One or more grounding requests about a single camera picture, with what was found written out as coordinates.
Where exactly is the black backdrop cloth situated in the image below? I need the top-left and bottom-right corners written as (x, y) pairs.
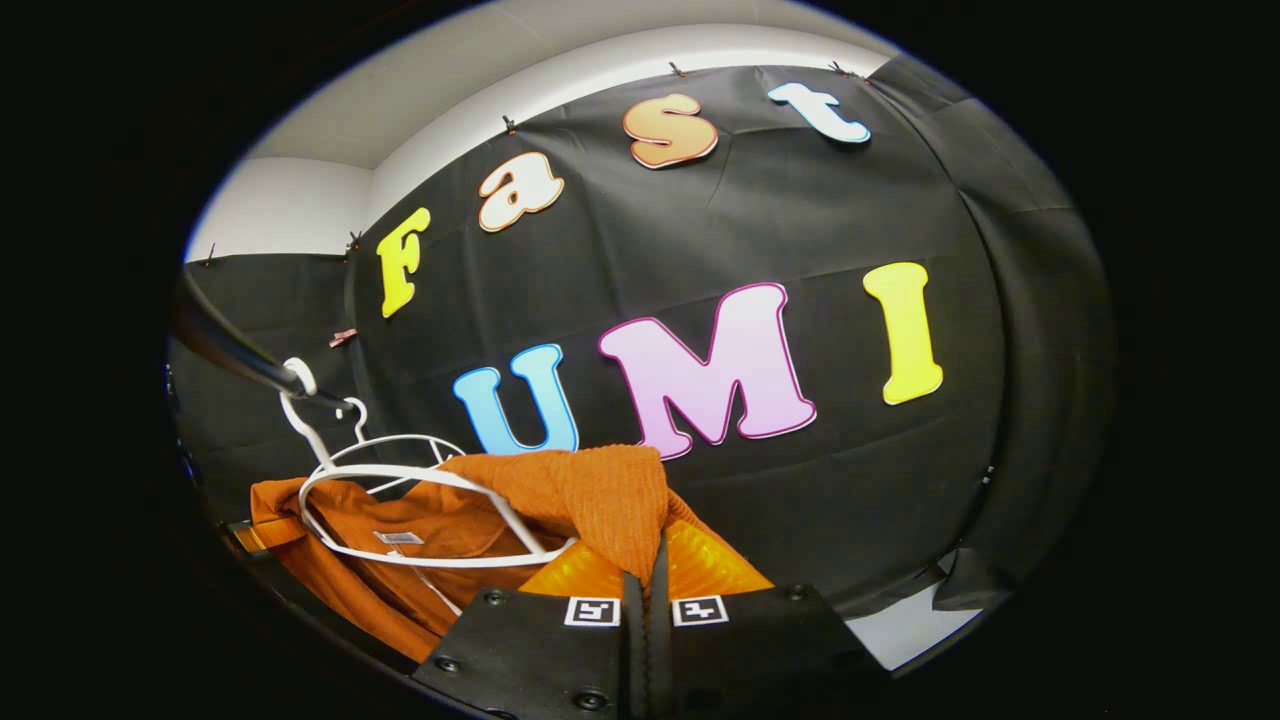
top-left (170, 55), bottom-right (1116, 621)

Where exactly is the black garment rack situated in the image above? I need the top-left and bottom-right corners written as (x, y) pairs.
top-left (170, 275), bottom-right (346, 411)

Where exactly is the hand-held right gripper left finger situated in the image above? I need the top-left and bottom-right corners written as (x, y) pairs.
top-left (413, 545), bottom-right (648, 720)

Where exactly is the orange corduroy jacket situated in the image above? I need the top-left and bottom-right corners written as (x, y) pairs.
top-left (248, 445), bottom-right (721, 663)

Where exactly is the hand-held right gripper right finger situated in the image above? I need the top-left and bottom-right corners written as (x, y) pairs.
top-left (647, 518), bottom-right (893, 720)

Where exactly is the white wire clothes hanger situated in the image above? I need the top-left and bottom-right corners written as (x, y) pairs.
top-left (325, 397), bottom-right (468, 496)
top-left (280, 357), bottom-right (579, 571)

